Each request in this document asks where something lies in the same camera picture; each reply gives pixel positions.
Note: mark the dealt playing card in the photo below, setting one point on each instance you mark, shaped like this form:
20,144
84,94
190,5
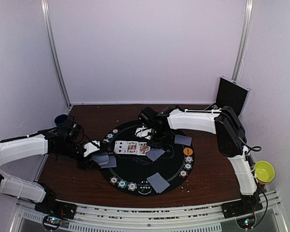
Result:
158,183
111,163
182,140

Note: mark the face-up three of spades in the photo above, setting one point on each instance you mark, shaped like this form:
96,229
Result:
121,147

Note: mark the face-down burn card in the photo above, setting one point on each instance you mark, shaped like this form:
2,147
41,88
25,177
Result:
154,153

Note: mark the green-white single poker chip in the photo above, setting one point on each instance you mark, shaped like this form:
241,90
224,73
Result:
110,136

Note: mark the black round poker mat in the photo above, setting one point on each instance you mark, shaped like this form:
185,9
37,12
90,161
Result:
137,168

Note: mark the face-up red card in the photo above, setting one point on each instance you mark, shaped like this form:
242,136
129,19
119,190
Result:
132,147

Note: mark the aluminium front rail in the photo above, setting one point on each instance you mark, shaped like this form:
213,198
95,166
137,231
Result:
196,218

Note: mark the dark blue ceramic mug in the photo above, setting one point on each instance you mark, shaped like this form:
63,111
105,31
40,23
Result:
60,119

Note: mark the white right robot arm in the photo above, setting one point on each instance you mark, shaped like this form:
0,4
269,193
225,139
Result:
224,123

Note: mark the aluminium poker chip case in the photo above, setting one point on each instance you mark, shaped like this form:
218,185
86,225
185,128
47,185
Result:
229,93

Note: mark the orange round dealer button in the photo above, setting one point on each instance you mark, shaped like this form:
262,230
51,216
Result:
188,151

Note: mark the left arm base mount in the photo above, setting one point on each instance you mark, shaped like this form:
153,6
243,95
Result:
61,210

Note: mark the blue-backed playing card deck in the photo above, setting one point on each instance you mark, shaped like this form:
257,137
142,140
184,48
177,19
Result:
100,158

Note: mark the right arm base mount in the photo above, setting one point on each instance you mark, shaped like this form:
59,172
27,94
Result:
239,208

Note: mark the yellow-green plastic bowl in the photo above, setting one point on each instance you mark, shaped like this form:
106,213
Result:
264,171

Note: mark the face-up queen of spades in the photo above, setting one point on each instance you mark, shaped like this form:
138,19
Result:
143,148

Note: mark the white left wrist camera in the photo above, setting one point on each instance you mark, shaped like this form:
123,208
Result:
91,147

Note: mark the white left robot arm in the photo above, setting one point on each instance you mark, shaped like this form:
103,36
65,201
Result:
18,148

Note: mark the aluminium left corner post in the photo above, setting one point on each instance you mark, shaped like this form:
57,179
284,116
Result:
53,50

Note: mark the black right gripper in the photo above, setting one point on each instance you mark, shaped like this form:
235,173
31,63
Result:
156,144

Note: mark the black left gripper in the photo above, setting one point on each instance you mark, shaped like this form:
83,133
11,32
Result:
84,164

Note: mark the aluminium right corner post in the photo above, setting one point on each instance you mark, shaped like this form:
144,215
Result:
246,28

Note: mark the aluminium corner post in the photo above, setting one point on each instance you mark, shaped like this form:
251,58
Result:
53,50
246,28

